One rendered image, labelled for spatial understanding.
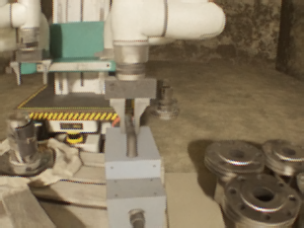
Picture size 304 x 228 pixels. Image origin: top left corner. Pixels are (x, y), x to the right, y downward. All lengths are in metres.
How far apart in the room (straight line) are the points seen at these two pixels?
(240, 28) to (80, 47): 4.92
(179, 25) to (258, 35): 5.59
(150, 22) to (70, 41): 0.90
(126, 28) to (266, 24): 5.77
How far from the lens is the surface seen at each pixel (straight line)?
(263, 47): 6.19
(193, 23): 0.57
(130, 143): 0.58
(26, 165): 1.02
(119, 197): 0.54
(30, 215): 0.72
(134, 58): 0.56
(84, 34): 1.38
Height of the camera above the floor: 0.71
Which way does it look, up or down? 20 degrees down
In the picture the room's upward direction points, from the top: 2 degrees clockwise
